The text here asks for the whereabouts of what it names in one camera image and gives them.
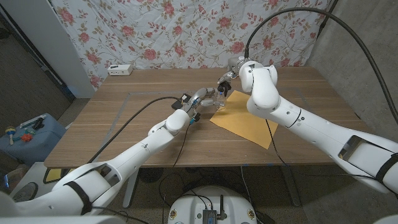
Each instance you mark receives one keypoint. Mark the blue storage box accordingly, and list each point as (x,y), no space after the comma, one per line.
(37,146)

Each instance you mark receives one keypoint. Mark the yellow and blue maraca toy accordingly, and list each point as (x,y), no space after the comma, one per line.
(10,132)

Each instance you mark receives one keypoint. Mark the white table leg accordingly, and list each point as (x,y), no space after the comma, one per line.
(130,189)

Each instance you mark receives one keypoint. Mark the yellow and black sign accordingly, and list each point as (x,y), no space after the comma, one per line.
(53,175)

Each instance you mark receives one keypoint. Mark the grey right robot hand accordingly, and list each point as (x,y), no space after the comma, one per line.
(234,67)

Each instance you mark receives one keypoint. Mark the orange toy piece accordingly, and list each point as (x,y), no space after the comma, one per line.
(26,137)

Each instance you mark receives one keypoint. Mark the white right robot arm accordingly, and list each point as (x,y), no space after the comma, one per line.
(311,124)

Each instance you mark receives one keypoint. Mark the white robot torso base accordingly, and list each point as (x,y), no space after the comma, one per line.
(192,207)

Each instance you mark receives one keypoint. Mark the floral rose backdrop cloth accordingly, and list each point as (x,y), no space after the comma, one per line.
(192,34)

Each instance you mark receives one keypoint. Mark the white robot torso rim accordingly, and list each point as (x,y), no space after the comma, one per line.
(62,220)

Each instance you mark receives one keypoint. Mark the yellow paper envelope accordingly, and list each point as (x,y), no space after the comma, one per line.
(242,123)

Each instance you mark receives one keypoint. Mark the black round floor disc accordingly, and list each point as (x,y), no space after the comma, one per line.
(150,175)

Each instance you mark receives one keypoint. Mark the grey table leg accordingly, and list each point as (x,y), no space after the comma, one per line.
(290,186)

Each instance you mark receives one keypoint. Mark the white cabinet panel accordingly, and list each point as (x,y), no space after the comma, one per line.
(53,40)

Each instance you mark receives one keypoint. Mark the clear plastic dispenser bottle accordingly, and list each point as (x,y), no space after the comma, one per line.
(221,101)

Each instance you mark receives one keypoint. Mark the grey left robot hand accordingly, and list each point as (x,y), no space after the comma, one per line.
(200,93)

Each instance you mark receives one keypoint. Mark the black backdrop pole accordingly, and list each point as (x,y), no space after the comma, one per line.
(326,15)

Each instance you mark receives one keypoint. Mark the black toy piece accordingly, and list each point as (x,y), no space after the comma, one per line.
(38,123)

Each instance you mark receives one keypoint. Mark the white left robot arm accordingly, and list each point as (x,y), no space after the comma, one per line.
(124,155)

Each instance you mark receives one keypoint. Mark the white power strip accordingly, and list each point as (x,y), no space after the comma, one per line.
(119,70)

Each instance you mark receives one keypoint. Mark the white flat tool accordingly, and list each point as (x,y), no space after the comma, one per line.
(31,122)

